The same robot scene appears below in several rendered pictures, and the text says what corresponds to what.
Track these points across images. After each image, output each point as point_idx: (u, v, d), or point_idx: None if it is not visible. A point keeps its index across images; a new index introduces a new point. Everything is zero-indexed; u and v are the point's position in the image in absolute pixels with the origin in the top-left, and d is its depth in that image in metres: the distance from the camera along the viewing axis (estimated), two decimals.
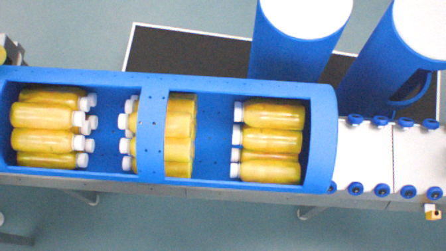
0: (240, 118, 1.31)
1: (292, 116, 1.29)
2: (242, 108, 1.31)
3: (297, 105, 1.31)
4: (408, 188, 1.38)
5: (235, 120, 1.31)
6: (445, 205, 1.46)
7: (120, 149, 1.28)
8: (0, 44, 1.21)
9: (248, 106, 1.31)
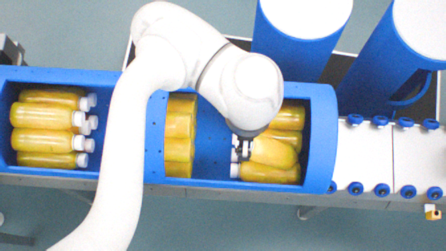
0: None
1: (292, 116, 1.29)
2: None
3: (297, 105, 1.31)
4: (408, 188, 1.38)
5: None
6: (445, 205, 1.46)
7: None
8: (289, 147, 1.27)
9: None
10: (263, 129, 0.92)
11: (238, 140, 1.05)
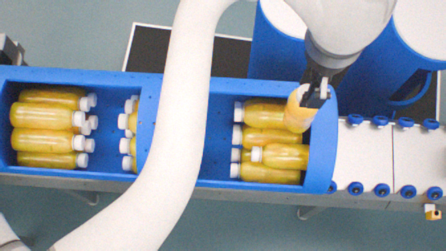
0: (240, 118, 1.31)
1: None
2: (242, 108, 1.31)
3: None
4: (408, 188, 1.38)
5: (235, 120, 1.31)
6: (445, 205, 1.46)
7: (120, 149, 1.28)
8: None
9: (248, 106, 1.31)
10: (356, 56, 0.73)
11: (312, 80, 0.86)
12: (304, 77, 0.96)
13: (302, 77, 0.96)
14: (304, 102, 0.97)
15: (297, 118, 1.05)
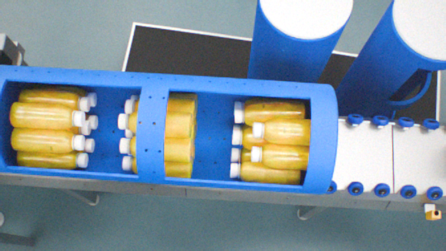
0: (241, 119, 1.31)
1: (292, 111, 1.29)
2: (242, 109, 1.31)
3: (296, 101, 1.31)
4: (408, 188, 1.38)
5: (236, 121, 1.31)
6: (445, 205, 1.46)
7: (120, 149, 1.28)
8: None
9: (248, 106, 1.31)
10: None
11: None
12: None
13: None
14: None
15: (281, 144, 1.27)
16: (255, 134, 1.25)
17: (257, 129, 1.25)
